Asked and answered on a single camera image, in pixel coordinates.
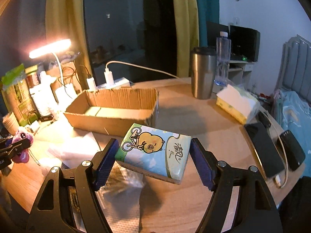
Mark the purple plush toy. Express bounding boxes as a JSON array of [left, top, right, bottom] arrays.
[[12, 126, 34, 163]]

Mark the blue cartoon tissue pack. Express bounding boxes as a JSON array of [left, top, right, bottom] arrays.
[[115, 123, 191, 184]]

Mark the cotton swab bag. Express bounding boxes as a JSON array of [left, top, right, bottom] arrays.
[[96, 162, 144, 196]]

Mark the paper cup stack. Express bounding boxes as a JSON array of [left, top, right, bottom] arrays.
[[3, 111, 19, 136]]

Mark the white folded cloth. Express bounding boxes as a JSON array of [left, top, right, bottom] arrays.
[[48, 132, 101, 168]]

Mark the green snack bag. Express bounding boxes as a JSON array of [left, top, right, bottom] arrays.
[[1, 64, 39, 126]]

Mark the white paper towel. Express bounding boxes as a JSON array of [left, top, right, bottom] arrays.
[[96, 187, 142, 233]]

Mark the white desk lamp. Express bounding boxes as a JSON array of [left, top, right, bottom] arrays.
[[28, 38, 73, 100]]

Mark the cardboard box tray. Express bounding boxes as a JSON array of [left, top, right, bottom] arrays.
[[64, 87, 159, 137]]

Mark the small white charger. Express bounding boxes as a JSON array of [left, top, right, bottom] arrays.
[[86, 77, 98, 91]]

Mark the yellow tissue pack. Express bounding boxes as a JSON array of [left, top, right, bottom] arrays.
[[216, 85, 260, 125]]

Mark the blue bed blanket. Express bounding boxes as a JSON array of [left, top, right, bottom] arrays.
[[273, 89, 310, 165]]

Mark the white power strip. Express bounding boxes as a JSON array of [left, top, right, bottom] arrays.
[[97, 77, 131, 90]]

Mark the white tv cabinet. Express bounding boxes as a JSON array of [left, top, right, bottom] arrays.
[[228, 61, 254, 89]]

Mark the grey bed headboard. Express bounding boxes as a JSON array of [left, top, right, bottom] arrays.
[[276, 35, 311, 103]]

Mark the stainless steel tumbler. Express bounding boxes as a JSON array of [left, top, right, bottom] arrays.
[[190, 46, 217, 99]]

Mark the clear water bottle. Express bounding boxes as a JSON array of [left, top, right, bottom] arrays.
[[215, 31, 231, 86]]

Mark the black monitor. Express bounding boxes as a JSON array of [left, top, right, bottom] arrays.
[[229, 25, 260, 62]]

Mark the yellow curtain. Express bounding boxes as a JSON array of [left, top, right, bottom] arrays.
[[173, 0, 199, 77]]

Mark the white charger with cable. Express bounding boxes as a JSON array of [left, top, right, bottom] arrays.
[[104, 61, 178, 83]]

